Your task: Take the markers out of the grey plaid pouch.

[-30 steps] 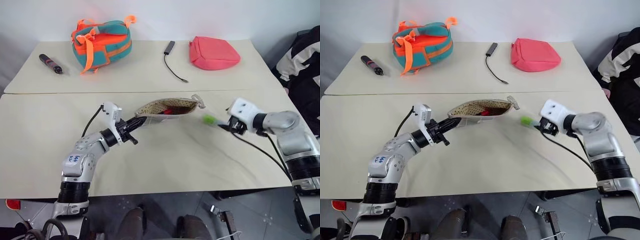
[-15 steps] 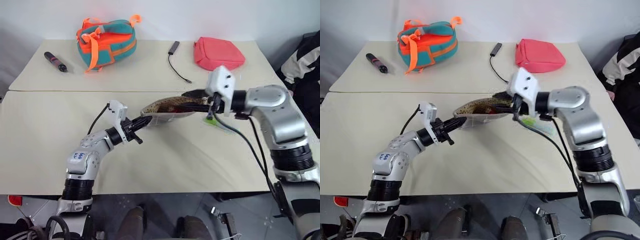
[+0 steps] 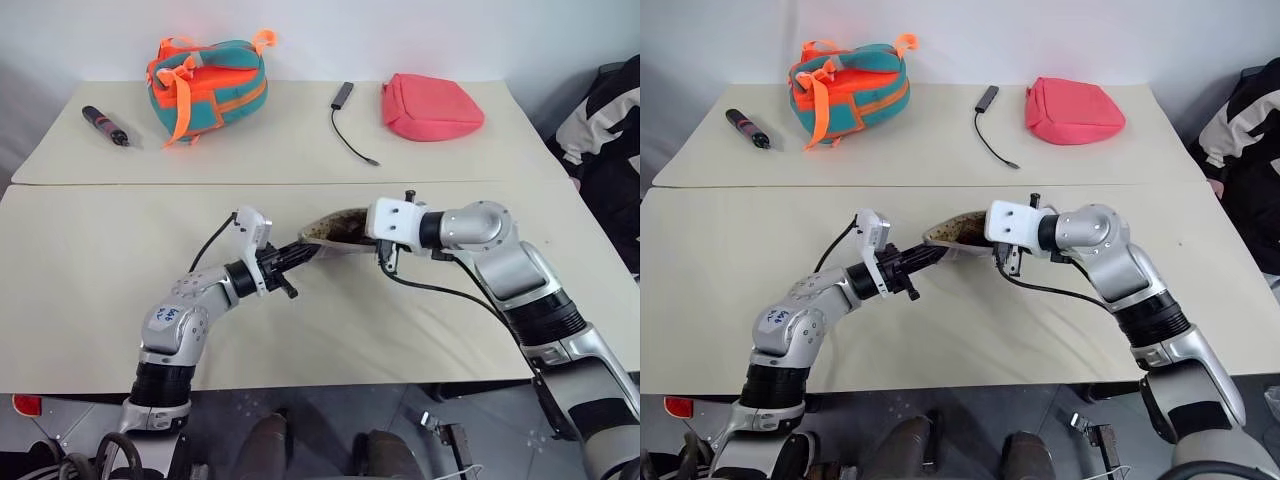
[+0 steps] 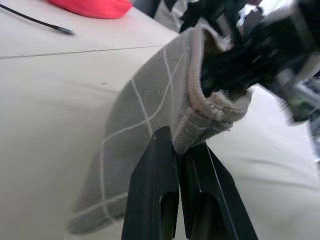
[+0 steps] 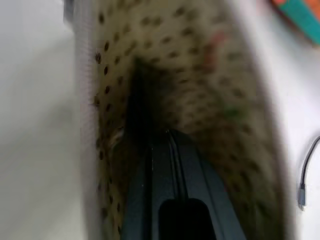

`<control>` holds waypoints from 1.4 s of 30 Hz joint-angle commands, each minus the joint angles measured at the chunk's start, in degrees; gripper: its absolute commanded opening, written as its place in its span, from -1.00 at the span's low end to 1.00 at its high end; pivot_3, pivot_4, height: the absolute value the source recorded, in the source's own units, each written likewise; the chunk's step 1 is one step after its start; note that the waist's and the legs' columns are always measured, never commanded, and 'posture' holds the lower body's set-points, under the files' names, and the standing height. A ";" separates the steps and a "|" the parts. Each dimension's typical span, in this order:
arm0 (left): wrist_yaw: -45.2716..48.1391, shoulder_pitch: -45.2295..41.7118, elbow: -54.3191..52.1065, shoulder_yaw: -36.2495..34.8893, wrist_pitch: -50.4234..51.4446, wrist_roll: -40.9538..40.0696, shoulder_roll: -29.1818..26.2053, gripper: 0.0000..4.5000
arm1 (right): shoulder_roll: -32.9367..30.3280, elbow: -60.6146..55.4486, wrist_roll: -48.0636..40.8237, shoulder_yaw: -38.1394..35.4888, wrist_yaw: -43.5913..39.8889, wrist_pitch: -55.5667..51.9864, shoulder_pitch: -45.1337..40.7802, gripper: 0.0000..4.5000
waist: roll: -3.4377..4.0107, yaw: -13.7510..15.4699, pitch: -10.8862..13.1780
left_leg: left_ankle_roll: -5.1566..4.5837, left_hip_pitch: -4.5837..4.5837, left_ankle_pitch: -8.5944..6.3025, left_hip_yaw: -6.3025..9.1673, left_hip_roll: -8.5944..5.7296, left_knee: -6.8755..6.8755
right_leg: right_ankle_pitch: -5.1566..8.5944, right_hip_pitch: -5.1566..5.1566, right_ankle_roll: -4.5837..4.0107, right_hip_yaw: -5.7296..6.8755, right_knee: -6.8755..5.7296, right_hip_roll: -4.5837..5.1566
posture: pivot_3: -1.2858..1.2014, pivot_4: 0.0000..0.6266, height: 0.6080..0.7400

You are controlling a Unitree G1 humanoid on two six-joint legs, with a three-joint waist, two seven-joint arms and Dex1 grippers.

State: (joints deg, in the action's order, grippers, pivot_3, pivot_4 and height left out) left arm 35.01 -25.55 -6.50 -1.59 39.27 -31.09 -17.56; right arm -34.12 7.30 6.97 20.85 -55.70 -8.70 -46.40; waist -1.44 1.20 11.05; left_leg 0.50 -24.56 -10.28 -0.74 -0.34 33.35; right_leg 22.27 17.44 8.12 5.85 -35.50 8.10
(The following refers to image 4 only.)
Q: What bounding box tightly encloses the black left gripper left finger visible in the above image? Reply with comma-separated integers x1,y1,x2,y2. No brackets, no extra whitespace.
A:
121,126,181,240

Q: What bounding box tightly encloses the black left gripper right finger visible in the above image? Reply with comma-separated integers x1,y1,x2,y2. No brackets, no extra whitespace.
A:
178,141,258,240

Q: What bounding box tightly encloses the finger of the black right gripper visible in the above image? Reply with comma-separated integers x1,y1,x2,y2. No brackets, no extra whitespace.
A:
202,46,251,74
201,71,262,97

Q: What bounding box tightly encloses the grey checked pouch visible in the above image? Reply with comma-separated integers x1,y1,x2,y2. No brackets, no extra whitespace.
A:
67,22,253,236

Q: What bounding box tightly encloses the black white jacket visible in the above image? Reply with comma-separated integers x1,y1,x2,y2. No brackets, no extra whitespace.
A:
153,0,201,33

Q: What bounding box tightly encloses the pink fabric pouch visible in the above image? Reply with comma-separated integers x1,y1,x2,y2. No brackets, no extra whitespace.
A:
47,0,133,20

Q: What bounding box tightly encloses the grey USB hub black cable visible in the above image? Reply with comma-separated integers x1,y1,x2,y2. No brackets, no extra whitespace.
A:
0,3,76,36

